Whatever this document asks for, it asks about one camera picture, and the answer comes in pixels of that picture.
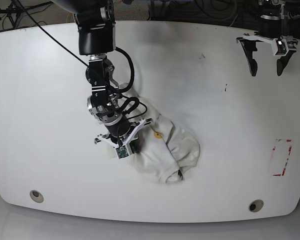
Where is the red tape marking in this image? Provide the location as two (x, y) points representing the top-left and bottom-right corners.
(269, 139), (292, 177)

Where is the table grommet hole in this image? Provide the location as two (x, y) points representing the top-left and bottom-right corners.
(248, 199), (264, 213)
(29, 190), (44, 204)

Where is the black tripod stand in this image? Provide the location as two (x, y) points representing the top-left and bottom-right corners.
(0, 0), (54, 31)

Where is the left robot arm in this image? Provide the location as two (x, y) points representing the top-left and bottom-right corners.
(236, 0), (298, 77)

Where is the white T-shirt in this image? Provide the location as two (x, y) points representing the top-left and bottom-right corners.
(121, 88), (201, 184)

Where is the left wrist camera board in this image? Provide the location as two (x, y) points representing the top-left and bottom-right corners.
(273, 38), (289, 56)

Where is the left table grommet hole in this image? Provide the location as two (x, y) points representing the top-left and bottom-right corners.
(29, 190), (44, 204)

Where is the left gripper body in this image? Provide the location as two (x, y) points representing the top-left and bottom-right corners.
(236, 33), (298, 55)

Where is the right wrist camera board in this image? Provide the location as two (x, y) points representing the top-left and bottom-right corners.
(115, 145), (130, 159)

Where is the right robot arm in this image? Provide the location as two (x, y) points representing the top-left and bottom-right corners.
(54, 0), (151, 159)

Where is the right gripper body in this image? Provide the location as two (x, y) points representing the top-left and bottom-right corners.
(94, 117), (153, 149)

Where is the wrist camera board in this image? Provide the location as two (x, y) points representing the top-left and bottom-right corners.
(115, 145), (130, 159)
(273, 38), (289, 56)

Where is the right table grommet hole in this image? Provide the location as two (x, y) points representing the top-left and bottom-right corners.
(248, 199), (264, 213)

